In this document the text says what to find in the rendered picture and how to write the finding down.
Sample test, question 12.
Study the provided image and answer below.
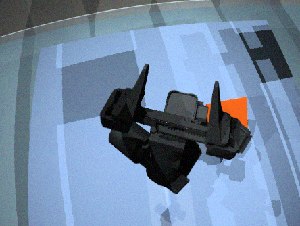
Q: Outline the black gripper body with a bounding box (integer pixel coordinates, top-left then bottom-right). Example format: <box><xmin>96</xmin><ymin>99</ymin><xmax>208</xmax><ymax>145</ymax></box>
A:
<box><xmin>99</xmin><ymin>88</ymin><xmax>241</xmax><ymax>171</ymax></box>

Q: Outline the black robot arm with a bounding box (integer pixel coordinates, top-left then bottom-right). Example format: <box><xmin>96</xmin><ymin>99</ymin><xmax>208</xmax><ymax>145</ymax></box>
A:
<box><xmin>108</xmin><ymin>90</ymin><xmax>252</xmax><ymax>194</ymax></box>

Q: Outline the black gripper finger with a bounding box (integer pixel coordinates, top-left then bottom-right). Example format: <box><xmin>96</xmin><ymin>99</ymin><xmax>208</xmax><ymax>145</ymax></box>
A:
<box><xmin>206</xmin><ymin>81</ymin><xmax>231</xmax><ymax>147</ymax></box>
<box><xmin>112</xmin><ymin>64</ymin><xmax>149</xmax><ymax>123</ymax></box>

